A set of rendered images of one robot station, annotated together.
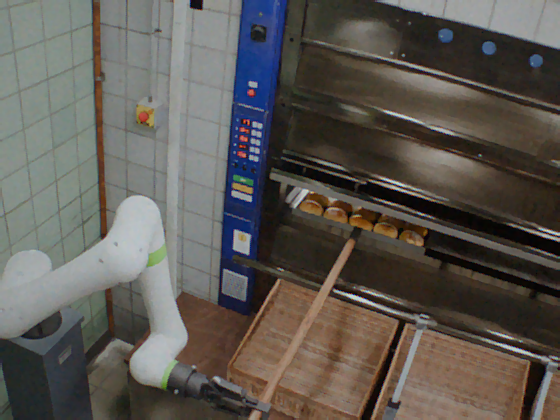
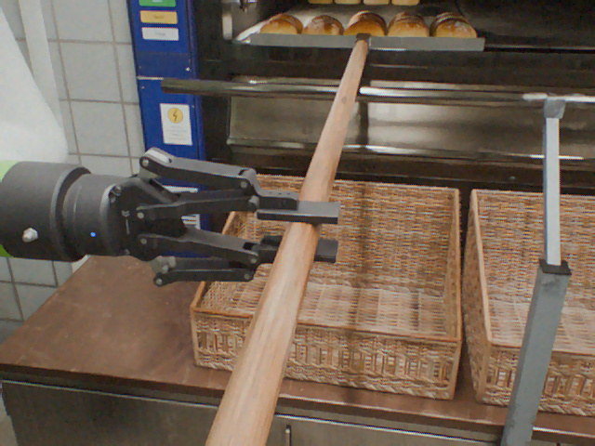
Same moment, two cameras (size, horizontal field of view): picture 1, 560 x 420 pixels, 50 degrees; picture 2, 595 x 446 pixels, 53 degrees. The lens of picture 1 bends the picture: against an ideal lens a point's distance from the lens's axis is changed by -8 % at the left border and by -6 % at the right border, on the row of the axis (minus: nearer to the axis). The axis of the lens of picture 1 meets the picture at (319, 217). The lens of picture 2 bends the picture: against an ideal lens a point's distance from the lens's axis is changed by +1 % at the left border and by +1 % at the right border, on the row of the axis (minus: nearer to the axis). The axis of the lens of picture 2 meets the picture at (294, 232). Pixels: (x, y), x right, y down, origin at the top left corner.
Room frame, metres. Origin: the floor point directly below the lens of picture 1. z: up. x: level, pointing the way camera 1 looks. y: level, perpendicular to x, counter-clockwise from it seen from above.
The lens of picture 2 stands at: (0.67, 0.12, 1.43)
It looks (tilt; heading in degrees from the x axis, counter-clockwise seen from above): 27 degrees down; 355
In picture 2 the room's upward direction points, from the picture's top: straight up
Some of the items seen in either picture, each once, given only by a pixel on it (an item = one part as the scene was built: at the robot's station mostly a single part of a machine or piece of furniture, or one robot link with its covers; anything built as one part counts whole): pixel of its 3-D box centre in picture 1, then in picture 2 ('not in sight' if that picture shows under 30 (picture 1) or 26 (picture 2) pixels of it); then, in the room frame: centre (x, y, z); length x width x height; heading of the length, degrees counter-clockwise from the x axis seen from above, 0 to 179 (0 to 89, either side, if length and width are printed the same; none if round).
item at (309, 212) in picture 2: (257, 405); (299, 211); (1.14, 0.08, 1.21); 0.07 x 0.03 x 0.01; 77
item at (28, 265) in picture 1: (30, 286); not in sight; (1.28, 0.80, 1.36); 0.16 x 0.13 x 0.19; 6
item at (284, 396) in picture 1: (313, 356); (335, 270); (1.86, -0.07, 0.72); 0.56 x 0.49 x 0.28; 74
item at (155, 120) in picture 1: (149, 113); not in sight; (2.31, 0.76, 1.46); 0.10 x 0.07 x 0.10; 75
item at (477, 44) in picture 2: (369, 209); (367, 30); (2.28, -0.20, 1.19); 0.55 x 0.36 x 0.03; 76
